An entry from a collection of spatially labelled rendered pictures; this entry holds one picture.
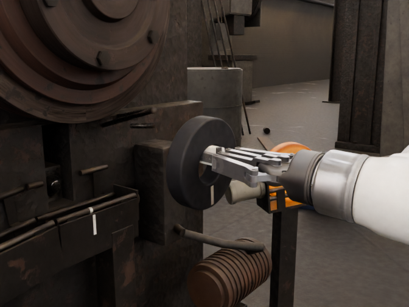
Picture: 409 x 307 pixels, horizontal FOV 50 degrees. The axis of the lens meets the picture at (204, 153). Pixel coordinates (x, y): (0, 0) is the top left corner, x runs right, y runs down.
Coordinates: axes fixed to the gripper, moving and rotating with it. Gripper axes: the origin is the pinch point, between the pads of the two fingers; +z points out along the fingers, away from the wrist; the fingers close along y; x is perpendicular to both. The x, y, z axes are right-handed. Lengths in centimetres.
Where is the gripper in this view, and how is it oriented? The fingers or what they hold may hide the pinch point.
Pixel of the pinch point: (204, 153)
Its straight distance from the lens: 71.9
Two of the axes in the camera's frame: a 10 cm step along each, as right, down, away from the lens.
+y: 6.1, -1.8, 7.8
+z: -7.9, -1.8, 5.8
